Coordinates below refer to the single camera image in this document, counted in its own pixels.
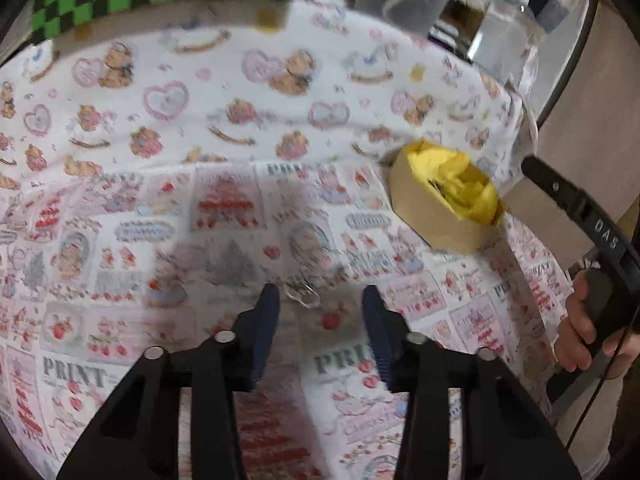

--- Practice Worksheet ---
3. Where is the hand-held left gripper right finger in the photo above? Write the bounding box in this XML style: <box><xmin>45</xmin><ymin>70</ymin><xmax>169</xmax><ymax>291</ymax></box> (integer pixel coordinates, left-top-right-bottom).
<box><xmin>362</xmin><ymin>285</ymin><xmax>583</xmax><ymax>480</ymax></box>

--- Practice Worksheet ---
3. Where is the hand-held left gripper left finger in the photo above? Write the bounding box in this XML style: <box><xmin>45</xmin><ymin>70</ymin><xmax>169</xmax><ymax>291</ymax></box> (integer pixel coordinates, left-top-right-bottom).
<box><xmin>57</xmin><ymin>283</ymin><xmax>281</xmax><ymax>480</ymax></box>

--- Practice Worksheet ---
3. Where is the clear jewelry piece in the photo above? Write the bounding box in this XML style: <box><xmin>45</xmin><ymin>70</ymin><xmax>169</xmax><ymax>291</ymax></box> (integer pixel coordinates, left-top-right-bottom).
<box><xmin>285</xmin><ymin>280</ymin><xmax>321</xmax><ymax>309</ymax></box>

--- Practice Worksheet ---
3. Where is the octagonal cardboard box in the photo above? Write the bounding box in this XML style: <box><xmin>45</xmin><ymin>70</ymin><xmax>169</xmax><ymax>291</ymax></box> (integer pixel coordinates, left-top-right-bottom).
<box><xmin>389</xmin><ymin>140</ymin><xmax>506</xmax><ymax>255</ymax></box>

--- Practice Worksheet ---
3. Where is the dark jewelry piece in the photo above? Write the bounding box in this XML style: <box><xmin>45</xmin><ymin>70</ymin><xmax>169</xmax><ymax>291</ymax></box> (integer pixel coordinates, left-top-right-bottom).
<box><xmin>425</xmin><ymin>180</ymin><xmax>453</xmax><ymax>202</ymax></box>

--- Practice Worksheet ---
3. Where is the person's right hand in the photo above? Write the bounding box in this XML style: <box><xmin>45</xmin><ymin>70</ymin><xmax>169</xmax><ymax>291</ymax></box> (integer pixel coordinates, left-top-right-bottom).
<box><xmin>556</xmin><ymin>270</ymin><xmax>640</xmax><ymax>386</ymax></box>

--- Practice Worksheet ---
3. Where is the yellow tissue paper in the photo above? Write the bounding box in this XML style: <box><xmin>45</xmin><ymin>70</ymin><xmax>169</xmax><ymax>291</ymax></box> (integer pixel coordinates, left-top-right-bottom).
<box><xmin>405</xmin><ymin>141</ymin><xmax>503</xmax><ymax>226</ymax></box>

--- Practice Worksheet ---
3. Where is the pink patchwork printed cloth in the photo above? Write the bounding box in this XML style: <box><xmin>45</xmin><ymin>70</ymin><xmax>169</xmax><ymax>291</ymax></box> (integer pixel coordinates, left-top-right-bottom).
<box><xmin>0</xmin><ymin>160</ymin><xmax>576</xmax><ymax>480</ymax></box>

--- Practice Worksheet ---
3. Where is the clear spray bottle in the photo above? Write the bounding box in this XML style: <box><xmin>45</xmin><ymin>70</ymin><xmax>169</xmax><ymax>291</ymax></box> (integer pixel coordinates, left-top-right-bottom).
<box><xmin>470</xmin><ymin>0</ymin><xmax>543</xmax><ymax>86</ymax></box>

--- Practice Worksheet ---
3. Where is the bear printed cloth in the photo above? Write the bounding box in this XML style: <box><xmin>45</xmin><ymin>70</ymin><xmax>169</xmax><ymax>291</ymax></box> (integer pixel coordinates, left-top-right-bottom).
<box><xmin>0</xmin><ymin>0</ymin><xmax>538</xmax><ymax>201</ymax></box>

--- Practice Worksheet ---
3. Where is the black cable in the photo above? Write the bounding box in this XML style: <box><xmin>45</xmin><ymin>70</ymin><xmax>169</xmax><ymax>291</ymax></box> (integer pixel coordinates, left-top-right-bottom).
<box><xmin>565</xmin><ymin>320</ymin><xmax>631</xmax><ymax>451</ymax></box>

